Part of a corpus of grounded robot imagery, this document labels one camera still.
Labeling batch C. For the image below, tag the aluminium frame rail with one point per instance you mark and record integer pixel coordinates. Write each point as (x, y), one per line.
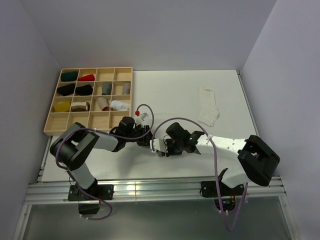
(145, 190)

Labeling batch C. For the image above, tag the black rolled sock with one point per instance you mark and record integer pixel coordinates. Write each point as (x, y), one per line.
(66, 90)
(85, 90)

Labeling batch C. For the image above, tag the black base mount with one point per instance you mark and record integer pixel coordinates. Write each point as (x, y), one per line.
(208, 189)
(100, 191)

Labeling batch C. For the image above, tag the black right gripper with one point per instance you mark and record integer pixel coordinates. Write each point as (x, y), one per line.
(170, 152)

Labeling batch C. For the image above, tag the white brown rolled sock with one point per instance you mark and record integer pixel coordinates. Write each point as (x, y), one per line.
(80, 106)

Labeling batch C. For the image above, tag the wooden compartment tray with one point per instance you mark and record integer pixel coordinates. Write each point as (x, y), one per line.
(58, 122)

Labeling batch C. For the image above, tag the black rolled sock left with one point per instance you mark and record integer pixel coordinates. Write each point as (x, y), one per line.
(66, 90)

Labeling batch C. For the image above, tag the yellow rolled sock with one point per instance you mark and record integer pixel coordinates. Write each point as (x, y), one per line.
(62, 107)

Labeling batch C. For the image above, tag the beige rolled sock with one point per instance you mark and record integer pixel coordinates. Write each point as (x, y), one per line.
(103, 103)

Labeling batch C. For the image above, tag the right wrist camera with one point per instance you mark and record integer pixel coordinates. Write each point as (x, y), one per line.
(158, 145)

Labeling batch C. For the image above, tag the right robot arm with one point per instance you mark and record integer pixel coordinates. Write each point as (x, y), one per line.
(237, 161)

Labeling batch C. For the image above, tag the red rolled sock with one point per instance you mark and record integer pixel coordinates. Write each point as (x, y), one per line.
(87, 78)

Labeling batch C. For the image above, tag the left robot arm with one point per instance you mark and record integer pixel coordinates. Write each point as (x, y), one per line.
(73, 147)

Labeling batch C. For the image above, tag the light grey rolled sock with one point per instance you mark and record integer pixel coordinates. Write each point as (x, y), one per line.
(126, 88)

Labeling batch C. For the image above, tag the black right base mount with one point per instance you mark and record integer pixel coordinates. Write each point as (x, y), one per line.
(208, 189)

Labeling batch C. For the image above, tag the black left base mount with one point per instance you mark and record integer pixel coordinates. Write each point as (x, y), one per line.
(100, 191)

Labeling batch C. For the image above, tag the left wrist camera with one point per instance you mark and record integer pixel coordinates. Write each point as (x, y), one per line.
(142, 118)

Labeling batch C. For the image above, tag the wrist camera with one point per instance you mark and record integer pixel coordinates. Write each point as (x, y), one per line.
(158, 145)
(142, 118)

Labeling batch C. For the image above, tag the black rolled sock right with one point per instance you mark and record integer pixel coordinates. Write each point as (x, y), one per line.
(85, 90)

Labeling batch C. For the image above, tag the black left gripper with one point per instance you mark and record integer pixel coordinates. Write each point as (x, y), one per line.
(145, 140)

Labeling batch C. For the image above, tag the dark green rolled sock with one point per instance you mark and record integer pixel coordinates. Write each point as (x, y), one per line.
(70, 76)

